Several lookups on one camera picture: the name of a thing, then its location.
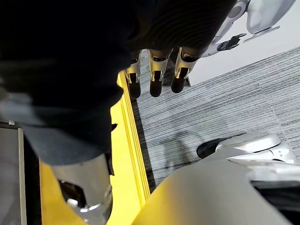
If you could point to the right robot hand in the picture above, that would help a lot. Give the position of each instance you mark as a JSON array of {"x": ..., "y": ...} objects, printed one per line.
[{"x": 77, "y": 58}]

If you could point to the silver robot leg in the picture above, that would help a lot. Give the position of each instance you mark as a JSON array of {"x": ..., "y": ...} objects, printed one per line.
[{"x": 211, "y": 194}]

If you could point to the dark robot foot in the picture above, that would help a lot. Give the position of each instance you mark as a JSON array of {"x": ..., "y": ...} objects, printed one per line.
[{"x": 206, "y": 148}]

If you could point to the grey metal panel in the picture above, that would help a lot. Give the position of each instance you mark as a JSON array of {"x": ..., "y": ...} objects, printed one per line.
[{"x": 10, "y": 173}]

